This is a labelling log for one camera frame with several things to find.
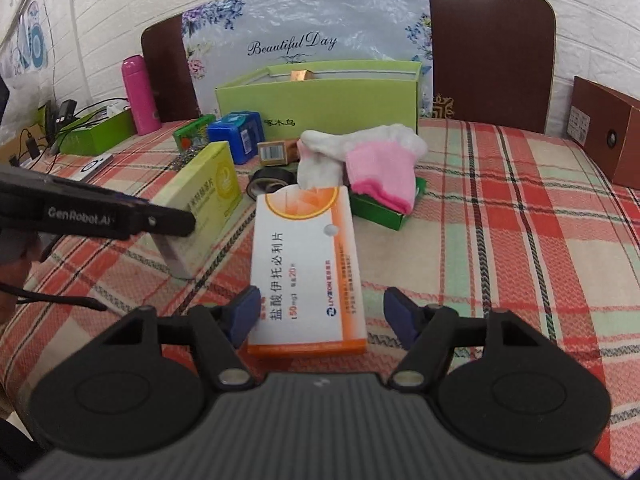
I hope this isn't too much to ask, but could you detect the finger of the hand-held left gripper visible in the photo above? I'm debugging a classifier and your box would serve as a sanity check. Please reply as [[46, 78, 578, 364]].
[[119, 199, 197, 239]]

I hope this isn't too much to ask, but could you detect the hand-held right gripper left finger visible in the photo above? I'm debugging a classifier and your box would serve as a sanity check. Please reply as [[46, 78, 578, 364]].
[[101, 287, 263, 394]]

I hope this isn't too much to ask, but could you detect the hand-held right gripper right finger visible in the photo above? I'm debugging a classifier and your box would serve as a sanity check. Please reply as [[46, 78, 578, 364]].
[[382, 287, 548, 392]]

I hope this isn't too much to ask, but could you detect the yellow-green medicine box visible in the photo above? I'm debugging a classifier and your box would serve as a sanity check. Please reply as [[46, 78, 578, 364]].
[[150, 141, 243, 280]]

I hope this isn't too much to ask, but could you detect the steel wool scrubber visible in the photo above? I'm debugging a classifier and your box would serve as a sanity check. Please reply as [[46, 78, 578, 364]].
[[171, 149, 213, 175]]

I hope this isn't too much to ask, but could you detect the orange and white medicine box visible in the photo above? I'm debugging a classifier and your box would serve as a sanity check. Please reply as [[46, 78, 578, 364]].
[[246, 185, 368, 359]]

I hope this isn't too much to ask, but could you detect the large light green box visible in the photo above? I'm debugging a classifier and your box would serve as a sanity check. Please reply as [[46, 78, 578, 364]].
[[215, 59, 424, 142]]

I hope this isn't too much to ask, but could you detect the white flat device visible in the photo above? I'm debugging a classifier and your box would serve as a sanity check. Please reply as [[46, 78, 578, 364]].
[[67, 155, 115, 182]]

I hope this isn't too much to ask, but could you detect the green cardboard box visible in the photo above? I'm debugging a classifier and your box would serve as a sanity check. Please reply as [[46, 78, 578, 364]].
[[59, 109, 137, 157]]

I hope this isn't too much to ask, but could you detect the green box with picture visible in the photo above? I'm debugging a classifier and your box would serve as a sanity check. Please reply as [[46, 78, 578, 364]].
[[173, 114, 217, 152]]

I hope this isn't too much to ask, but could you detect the black tape roll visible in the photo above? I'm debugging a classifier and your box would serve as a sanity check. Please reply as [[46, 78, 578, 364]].
[[245, 166, 300, 202]]

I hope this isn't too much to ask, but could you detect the small dark green box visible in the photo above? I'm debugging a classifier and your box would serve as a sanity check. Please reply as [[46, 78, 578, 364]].
[[349, 176, 428, 232]]

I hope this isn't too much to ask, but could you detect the blue plastic box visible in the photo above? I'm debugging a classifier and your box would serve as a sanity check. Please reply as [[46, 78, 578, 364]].
[[207, 113, 267, 165]]

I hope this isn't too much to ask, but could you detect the small brown cardboard box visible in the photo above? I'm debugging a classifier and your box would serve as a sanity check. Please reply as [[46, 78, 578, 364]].
[[257, 140, 292, 167]]

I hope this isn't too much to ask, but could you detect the plaid blanket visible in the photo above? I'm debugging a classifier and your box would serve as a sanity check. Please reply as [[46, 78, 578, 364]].
[[0, 119, 640, 467]]

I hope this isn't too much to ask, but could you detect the pink thermos bottle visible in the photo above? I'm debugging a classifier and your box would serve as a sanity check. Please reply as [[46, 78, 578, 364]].
[[122, 55, 162, 136]]

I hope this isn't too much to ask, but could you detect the white cloth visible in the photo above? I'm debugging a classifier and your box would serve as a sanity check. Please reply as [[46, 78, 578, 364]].
[[296, 125, 428, 191]]

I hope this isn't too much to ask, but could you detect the floral white pillow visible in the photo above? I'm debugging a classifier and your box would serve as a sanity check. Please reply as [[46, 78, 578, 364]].
[[181, 0, 434, 117]]

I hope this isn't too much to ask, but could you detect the brown wooden headboard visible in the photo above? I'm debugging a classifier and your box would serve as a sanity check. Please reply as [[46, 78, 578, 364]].
[[140, 0, 558, 136]]

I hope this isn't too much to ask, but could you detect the black wrist strap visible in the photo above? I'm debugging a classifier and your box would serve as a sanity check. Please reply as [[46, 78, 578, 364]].
[[0, 280, 108, 313]]

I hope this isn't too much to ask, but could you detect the black cable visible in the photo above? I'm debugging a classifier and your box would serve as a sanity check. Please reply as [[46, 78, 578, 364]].
[[10, 97, 132, 161]]

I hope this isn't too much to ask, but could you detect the blue wall sticker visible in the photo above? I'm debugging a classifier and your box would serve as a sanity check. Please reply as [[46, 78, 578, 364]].
[[0, 0, 51, 81]]

